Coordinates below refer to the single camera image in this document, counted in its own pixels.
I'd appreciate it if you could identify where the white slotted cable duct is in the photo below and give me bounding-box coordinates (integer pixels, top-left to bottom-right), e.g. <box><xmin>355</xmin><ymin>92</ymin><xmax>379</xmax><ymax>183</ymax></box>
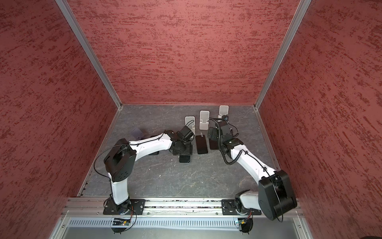
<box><xmin>67</xmin><ymin>217</ymin><xmax>238</xmax><ymax>231</ymax></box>

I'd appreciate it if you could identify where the right circuit board with wires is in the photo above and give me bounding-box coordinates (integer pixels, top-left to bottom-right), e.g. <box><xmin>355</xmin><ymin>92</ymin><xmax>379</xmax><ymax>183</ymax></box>
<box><xmin>237</xmin><ymin>210</ymin><xmax>253</xmax><ymax>234</ymax></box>

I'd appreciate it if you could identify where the left aluminium corner post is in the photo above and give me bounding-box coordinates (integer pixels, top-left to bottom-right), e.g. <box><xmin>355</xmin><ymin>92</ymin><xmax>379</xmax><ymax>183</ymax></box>
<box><xmin>55</xmin><ymin>0</ymin><xmax>123</xmax><ymax>110</ymax></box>

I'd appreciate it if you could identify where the aluminium front rail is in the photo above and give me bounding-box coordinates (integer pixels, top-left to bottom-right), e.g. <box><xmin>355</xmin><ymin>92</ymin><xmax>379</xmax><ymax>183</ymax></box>
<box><xmin>61</xmin><ymin>197</ymin><xmax>266</xmax><ymax>218</ymax></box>

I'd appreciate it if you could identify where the black phone with tag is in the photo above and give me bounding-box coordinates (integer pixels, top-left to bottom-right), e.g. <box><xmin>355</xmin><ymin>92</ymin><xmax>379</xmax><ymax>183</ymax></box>
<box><xmin>196</xmin><ymin>134</ymin><xmax>208</xmax><ymax>155</ymax></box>
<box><xmin>209</xmin><ymin>139</ymin><xmax>219</xmax><ymax>150</ymax></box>

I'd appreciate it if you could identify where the left circuit board with wires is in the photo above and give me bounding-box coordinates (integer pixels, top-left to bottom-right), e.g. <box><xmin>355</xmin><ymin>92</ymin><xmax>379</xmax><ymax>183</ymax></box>
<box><xmin>111</xmin><ymin>205</ymin><xmax>137</xmax><ymax>234</ymax></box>

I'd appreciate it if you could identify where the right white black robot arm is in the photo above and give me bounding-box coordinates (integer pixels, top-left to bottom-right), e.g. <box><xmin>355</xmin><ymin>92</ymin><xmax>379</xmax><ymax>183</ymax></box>
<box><xmin>208</xmin><ymin>118</ymin><xmax>297</xmax><ymax>222</ymax></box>

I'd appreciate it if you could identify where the right aluminium corner post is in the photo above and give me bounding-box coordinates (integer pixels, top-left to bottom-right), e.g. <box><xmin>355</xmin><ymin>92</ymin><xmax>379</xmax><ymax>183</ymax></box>
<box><xmin>254</xmin><ymin>0</ymin><xmax>313</xmax><ymax>110</ymax></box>

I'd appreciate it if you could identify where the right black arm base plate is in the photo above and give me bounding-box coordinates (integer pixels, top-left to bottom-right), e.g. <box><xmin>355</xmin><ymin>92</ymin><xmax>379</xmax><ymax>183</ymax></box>
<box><xmin>221</xmin><ymin>199</ymin><xmax>262</xmax><ymax>217</ymax></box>

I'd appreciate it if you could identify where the white phone stand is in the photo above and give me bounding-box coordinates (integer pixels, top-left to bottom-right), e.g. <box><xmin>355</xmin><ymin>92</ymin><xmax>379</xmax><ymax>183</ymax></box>
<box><xmin>199</xmin><ymin>110</ymin><xmax>210</xmax><ymax>130</ymax></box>
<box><xmin>218</xmin><ymin>105</ymin><xmax>229</xmax><ymax>119</ymax></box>

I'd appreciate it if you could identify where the aluminium corner post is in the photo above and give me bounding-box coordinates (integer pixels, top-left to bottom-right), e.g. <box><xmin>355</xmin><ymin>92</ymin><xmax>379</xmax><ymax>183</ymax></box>
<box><xmin>55</xmin><ymin>0</ymin><xmax>123</xmax><ymax>110</ymax></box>
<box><xmin>254</xmin><ymin>0</ymin><xmax>313</xmax><ymax>110</ymax></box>

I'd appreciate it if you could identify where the circuit board with wires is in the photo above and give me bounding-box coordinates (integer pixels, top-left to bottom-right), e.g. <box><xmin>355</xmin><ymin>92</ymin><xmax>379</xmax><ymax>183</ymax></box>
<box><xmin>111</xmin><ymin>205</ymin><xmax>137</xmax><ymax>234</ymax></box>
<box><xmin>237</xmin><ymin>210</ymin><xmax>253</xmax><ymax>234</ymax></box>

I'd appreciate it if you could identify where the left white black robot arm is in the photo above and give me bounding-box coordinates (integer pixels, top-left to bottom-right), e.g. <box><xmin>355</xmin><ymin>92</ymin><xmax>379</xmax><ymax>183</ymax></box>
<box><xmin>103</xmin><ymin>125</ymin><xmax>195</xmax><ymax>215</ymax></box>

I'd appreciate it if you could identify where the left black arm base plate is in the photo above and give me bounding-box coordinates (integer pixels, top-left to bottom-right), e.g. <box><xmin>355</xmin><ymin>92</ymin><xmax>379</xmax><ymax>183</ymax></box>
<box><xmin>103</xmin><ymin>198</ymin><xmax>146</xmax><ymax>216</ymax></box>

